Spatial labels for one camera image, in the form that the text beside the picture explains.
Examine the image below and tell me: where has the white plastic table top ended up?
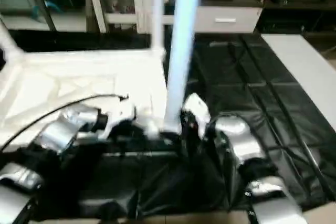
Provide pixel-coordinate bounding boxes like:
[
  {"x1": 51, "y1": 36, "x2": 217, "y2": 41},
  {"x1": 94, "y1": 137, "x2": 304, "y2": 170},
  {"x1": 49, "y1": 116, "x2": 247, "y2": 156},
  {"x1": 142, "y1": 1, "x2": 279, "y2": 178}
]
[{"x1": 0, "y1": 48, "x2": 180, "y2": 152}]

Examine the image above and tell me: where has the white plastic table leg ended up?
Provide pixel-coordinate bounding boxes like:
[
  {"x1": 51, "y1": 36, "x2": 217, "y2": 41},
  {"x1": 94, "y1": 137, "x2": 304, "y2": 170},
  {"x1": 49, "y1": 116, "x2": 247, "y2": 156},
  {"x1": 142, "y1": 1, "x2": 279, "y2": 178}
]
[
  {"x1": 151, "y1": 0, "x2": 168, "y2": 58},
  {"x1": 0, "y1": 18, "x2": 25, "y2": 66},
  {"x1": 159, "y1": 0, "x2": 205, "y2": 134}
]

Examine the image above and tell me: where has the black work mat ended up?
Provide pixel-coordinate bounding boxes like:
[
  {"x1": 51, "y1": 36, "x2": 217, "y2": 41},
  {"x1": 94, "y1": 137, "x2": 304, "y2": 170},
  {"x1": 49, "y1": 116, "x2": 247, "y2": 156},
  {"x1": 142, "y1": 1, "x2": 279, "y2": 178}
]
[{"x1": 0, "y1": 29, "x2": 336, "y2": 219}]

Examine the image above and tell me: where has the white drawer unit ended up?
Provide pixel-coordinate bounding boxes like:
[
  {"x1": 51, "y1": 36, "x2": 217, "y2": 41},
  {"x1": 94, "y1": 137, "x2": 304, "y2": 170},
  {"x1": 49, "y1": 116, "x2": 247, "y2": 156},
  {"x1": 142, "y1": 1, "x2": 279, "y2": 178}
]
[{"x1": 193, "y1": 6, "x2": 264, "y2": 35}]

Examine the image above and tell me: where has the white flat board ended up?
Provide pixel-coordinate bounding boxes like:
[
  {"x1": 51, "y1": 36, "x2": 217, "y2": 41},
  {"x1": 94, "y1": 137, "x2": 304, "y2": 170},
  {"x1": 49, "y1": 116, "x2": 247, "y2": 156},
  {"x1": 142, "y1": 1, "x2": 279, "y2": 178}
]
[{"x1": 260, "y1": 33, "x2": 336, "y2": 131}]

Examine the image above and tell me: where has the blue floor stand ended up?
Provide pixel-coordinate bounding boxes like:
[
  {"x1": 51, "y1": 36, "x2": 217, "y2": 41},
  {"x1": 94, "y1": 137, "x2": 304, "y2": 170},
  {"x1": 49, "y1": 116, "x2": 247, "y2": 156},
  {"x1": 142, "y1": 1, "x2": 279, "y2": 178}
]
[{"x1": 30, "y1": 1, "x2": 61, "y2": 23}]

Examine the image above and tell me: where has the dark low sideboard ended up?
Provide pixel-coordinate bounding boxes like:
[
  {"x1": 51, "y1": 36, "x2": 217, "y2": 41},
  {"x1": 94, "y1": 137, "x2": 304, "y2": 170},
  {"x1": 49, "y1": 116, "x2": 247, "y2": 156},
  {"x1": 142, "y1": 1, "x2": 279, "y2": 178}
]
[{"x1": 236, "y1": 0, "x2": 336, "y2": 34}]

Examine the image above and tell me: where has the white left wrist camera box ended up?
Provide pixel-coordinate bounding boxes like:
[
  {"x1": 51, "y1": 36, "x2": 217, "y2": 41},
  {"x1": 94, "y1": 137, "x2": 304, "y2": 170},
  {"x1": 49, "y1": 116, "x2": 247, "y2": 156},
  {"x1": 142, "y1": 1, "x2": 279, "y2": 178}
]
[{"x1": 102, "y1": 97, "x2": 139, "y2": 136}]

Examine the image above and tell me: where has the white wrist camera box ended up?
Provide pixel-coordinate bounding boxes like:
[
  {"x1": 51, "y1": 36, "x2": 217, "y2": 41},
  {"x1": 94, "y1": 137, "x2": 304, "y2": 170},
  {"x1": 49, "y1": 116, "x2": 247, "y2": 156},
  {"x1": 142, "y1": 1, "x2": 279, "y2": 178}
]
[
  {"x1": 102, "y1": 97, "x2": 139, "y2": 136},
  {"x1": 181, "y1": 92, "x2": 212, "y2": 142}
]

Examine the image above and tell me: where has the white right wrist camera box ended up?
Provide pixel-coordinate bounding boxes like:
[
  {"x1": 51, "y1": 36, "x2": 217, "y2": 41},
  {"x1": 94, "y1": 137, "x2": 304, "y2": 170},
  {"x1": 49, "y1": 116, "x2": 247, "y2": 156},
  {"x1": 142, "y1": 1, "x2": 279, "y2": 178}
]
[{"x1": 181, "y1": 92, "x2": 212, "y2": 142}]

